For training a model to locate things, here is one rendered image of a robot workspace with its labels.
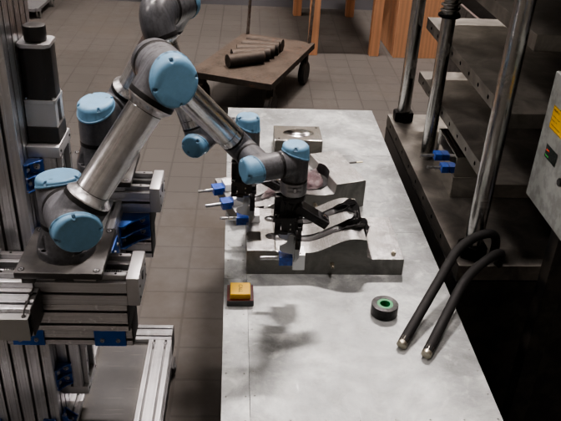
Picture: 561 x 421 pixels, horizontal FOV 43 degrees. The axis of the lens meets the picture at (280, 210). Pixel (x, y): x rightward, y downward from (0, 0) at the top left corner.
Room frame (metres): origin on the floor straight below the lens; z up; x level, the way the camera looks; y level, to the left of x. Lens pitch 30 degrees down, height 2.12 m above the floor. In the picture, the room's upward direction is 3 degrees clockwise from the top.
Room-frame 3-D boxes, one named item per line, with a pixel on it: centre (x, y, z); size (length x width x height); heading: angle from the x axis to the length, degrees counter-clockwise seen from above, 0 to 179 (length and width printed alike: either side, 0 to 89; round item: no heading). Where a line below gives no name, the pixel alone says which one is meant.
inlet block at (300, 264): (1.75, -0.01, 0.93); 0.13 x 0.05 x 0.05; 95
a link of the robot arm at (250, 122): (2.04, 0.12, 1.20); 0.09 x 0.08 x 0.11; 69
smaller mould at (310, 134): (2.80, -0.06, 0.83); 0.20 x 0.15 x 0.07; 95
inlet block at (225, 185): (2.29, 0.24, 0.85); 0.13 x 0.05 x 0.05; 112
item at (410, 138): (2.66, -0.97, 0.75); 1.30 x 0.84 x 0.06; 5
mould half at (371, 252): (1.99, -0.14, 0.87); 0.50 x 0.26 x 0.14; 95
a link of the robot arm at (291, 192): (1.75, -0.03, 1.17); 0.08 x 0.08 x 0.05
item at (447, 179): (2.60, -0.89, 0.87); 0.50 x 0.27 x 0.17; 95
